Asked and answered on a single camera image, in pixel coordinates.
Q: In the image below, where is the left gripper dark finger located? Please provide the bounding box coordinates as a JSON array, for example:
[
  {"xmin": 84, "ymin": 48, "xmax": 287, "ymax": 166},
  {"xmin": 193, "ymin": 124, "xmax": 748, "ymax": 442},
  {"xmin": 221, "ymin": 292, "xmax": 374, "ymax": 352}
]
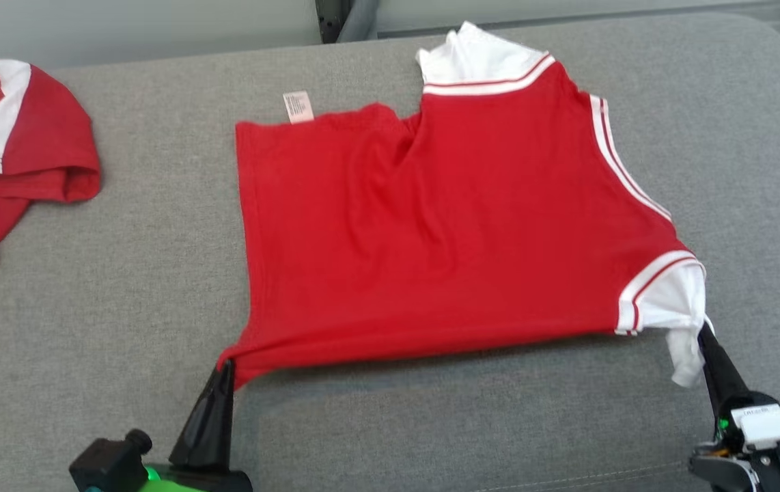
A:
[
  {"xmin": 169, "ymin": 366, "xmax": 226, "ymax": 469},
  {"xmin": 216, "ymin": 360, "xmax": 236, "ymax": 471}
]

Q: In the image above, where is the dark grey post bracket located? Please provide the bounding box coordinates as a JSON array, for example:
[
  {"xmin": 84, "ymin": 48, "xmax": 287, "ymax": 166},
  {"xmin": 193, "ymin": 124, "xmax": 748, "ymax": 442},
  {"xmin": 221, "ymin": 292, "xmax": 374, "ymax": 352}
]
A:
[{"xmin": 315, "ymin": 0, "xmax": 352, "ymax": 44}]

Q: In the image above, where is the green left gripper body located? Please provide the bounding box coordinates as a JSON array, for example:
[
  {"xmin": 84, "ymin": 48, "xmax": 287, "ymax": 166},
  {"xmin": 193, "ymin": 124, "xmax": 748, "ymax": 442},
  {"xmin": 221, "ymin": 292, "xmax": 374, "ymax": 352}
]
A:
[{"xmin": 134, "ymin": 465, "xmax": 254, "ymax": 492}]

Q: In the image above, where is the grey rounded post foot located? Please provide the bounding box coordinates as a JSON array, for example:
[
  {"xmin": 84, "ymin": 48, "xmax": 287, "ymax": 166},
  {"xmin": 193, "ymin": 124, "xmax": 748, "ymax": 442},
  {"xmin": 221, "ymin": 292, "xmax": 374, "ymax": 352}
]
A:
[{"xmin": 337, "ymin": 0, "xmax": 381, "ymax": 43}]

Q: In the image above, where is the plain red white shirt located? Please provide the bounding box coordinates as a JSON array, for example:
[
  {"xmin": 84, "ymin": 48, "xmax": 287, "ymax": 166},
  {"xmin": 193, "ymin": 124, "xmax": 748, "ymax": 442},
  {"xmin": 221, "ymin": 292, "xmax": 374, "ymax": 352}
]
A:
[{"xmin": 0, "ymin": 59, "xmax": 102, "ymax": 301}]

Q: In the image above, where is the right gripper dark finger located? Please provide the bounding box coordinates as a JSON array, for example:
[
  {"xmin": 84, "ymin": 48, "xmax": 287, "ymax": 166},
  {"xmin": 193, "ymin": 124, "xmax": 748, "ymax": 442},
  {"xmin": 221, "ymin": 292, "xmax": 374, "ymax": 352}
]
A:
[
  {"xmin": 706, "ymin": 324, "xmax": 751, "ymax": 404},
  {"xmin": 698, "ymin": 324, "xmax": 723, "ymax": 419}
]

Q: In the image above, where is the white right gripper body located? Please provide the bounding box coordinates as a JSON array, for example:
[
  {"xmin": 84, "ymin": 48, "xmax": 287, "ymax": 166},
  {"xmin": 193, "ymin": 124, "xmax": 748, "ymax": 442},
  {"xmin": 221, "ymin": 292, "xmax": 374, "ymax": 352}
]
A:
[{"xmin": 689, "ymin": 391, "xmax": 780, "ymax": 492}]

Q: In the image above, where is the red Bulls jersey white trim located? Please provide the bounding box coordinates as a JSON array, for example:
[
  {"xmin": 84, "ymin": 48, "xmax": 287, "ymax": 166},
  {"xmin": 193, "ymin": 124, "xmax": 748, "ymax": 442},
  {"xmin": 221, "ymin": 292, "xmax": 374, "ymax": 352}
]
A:
[{"xmin": 216, "ymin": 20, "xmax": 716, "ymax": 390}]

